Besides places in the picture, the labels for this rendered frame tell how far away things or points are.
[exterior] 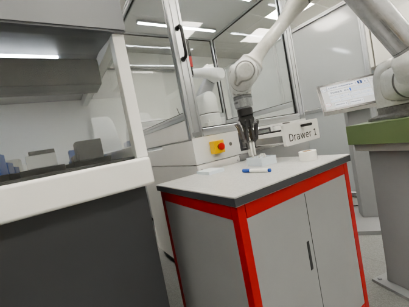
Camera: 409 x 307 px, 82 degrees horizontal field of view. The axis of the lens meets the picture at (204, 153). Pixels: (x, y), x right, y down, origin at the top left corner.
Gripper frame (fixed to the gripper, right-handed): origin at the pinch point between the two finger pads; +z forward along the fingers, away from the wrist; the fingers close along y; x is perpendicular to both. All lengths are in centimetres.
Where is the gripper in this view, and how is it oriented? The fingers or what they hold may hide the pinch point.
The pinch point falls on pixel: (251, 148)
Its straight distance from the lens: 118.9
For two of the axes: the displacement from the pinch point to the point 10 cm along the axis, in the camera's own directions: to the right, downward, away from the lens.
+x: 3.6, -0.2, -9.3
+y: -9.1, 1.9, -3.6
